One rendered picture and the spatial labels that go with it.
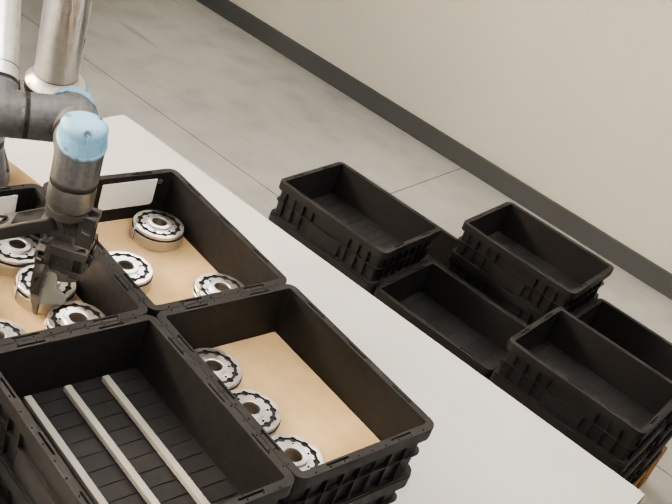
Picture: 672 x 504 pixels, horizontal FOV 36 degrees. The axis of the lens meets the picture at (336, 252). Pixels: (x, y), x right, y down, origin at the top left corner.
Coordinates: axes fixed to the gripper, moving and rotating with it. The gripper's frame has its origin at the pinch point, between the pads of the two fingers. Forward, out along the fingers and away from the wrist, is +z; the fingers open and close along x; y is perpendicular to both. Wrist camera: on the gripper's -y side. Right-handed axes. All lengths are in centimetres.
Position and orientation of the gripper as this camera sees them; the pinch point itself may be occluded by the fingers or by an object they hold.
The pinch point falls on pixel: (37, 297)
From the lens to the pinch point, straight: 181.1
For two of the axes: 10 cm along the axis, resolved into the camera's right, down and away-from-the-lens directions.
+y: 9.5, 3.0, 1.0
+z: -3.0, 7.9, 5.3
